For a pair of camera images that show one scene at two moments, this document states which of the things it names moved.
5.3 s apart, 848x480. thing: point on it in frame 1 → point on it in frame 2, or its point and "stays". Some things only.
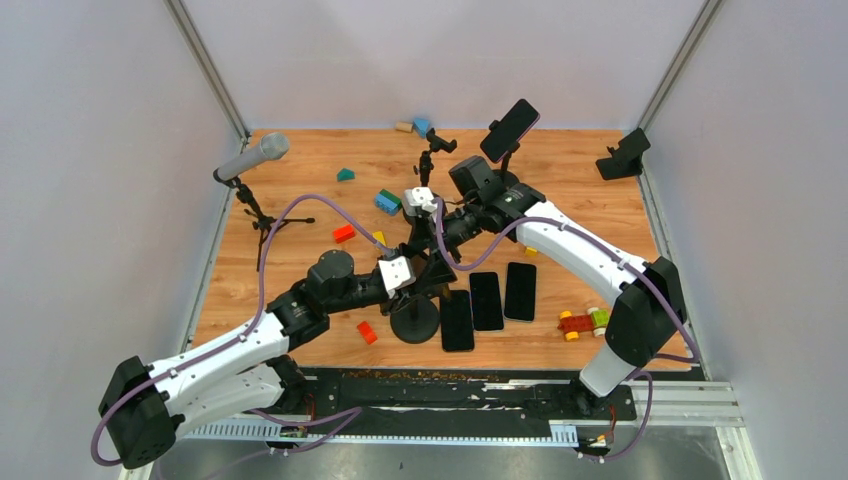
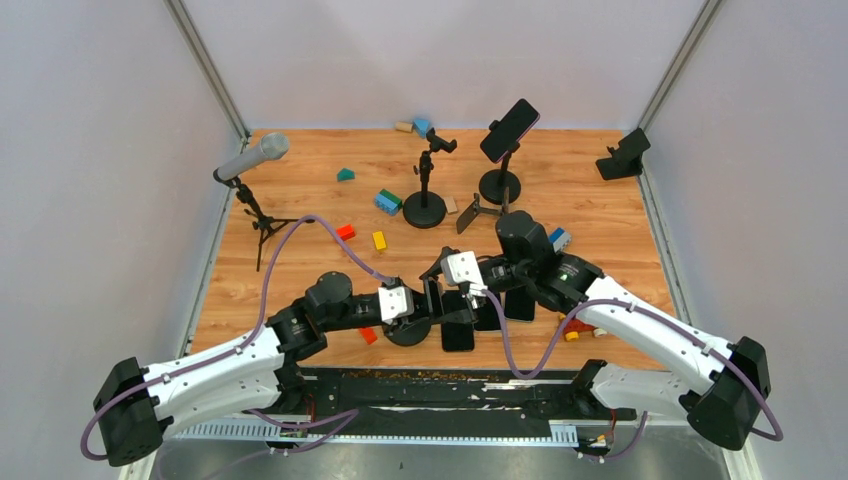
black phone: [520, 291] stays
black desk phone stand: [626, 160] stays
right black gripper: [425, 235] → [436, 268]
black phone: [457, 321] stays
